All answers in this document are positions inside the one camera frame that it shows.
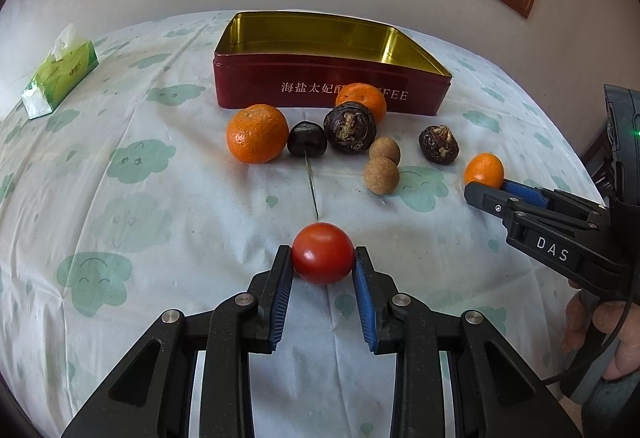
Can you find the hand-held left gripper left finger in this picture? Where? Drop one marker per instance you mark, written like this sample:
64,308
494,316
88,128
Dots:
282,283

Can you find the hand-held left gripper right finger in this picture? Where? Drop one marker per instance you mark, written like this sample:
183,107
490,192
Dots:
364,298

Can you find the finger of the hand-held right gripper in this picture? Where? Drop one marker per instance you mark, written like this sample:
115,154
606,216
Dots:
525,190
487,199

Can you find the small mandarin orange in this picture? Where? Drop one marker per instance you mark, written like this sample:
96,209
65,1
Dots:
482,168

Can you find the red tomato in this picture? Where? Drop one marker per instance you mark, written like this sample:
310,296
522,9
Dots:
322,253

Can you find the small dark water chestnut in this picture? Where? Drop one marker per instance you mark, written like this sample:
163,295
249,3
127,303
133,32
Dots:
437,145

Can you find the brown longan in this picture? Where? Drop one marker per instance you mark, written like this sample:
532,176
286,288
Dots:
386,149
381,175

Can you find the dark cherry with stem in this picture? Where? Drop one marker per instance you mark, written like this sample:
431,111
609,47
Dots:
306,138

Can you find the large mandarin orange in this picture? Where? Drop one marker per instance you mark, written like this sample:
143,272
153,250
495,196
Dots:
257,133

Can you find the large dark water chestnut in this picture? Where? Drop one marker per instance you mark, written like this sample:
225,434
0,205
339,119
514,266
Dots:
350,128

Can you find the medium mandarin orange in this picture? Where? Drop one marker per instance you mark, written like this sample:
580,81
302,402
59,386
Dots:
362,95

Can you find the red tin box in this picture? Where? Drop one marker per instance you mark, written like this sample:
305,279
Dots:
320,83

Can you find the person's right forearm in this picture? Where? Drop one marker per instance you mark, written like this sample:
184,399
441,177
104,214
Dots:
617,410

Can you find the person's right hand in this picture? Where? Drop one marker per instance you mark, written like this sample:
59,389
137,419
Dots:
627,318

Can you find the dark wooden furniture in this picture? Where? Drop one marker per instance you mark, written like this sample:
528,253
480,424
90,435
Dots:
597,163

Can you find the cloud print bed sheet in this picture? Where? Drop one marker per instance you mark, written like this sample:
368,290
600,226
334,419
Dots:
150,218

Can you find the green tissue pack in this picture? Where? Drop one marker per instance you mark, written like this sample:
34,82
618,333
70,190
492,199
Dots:
60,78

